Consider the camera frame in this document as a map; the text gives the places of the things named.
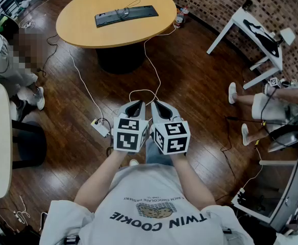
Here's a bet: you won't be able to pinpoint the grey device with round mesh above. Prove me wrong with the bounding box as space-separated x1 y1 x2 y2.
267 131 298 153

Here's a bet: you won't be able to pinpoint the white power strip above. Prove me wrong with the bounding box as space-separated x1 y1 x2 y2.
91 118 111 138

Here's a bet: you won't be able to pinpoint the white side table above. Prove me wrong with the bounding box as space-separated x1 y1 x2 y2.
206 6 284 90

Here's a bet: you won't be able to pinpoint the black keyboard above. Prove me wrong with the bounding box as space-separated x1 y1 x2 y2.
94 5 159 28

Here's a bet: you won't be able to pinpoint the black round table pedestal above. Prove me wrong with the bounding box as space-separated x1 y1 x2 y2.
95 44 146 75

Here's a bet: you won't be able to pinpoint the clear bottle red label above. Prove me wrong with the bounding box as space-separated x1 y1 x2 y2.
174 10 185 29

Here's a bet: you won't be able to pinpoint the black office chair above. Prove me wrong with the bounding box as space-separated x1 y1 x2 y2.
0 6 21 39

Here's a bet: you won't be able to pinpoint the person's right forearm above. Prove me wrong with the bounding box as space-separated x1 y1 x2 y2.
169 152 217 210

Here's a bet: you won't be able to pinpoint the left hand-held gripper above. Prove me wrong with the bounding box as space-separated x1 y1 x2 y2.
112 100 150 154

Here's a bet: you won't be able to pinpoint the black floor cable with plug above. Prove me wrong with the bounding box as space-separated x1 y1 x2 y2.
220 115 266 204

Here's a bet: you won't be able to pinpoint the white extension socket with cable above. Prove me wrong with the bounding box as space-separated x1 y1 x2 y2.
18 19 36 29

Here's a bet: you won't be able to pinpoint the white cable with adapter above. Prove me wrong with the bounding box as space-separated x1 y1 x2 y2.
11 194 31 226

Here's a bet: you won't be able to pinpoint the white open-front cabinet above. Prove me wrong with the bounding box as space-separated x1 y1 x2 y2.
231 158 298 233

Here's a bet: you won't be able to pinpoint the long white looped cable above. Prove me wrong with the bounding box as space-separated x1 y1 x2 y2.
129 24 177 105

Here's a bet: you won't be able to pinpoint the black bag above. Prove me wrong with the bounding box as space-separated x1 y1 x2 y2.
242 19 280 58

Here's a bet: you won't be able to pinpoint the person's blue jeans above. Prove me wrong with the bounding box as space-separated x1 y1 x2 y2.
145 136 175 167

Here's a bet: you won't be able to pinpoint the person's white printed t-shirt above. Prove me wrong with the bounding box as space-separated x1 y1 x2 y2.
40 163 252 245

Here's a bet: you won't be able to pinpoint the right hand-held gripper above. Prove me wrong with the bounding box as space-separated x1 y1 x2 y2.
150 100 191 156

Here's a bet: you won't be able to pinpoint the thin white floor cable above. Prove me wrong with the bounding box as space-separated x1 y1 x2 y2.
69 50 105 124

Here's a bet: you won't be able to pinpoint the black cable with adapter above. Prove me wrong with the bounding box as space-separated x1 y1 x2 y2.
38 33 60 78

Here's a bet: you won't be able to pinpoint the person's left forearm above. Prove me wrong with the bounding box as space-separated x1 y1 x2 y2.
73 148 130 214

